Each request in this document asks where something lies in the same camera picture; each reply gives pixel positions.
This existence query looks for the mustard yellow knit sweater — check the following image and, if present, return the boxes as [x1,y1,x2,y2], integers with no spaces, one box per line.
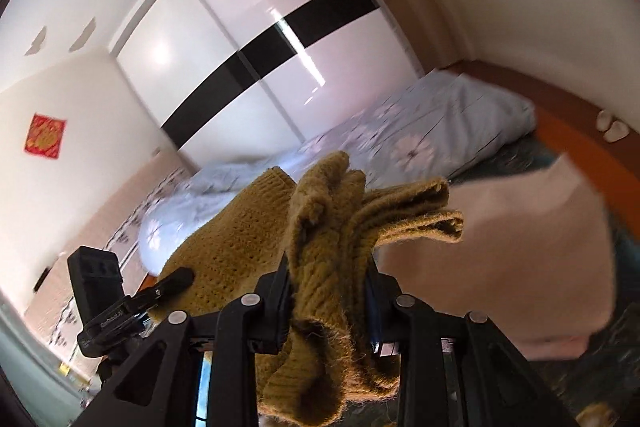
[152,152,463,426]

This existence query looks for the pink folded garment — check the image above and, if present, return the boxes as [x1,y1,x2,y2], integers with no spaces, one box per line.
[378,156,616,361]

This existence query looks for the light blue floral quilt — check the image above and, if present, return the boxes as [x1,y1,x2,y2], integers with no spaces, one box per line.
[138,70,537,275]

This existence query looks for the white slippers pair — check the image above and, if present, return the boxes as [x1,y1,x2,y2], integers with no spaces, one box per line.
[596,109,630,143]

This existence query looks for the white black-striped sliding wardrobe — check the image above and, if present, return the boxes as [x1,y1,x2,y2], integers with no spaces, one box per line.
[116,0,423,166]

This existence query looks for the red square wall decoration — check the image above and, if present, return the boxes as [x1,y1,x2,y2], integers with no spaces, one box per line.
[24,114,66,159]

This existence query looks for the brown wooden bed frame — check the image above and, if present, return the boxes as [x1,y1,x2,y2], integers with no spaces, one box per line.
[448,61,639,236]

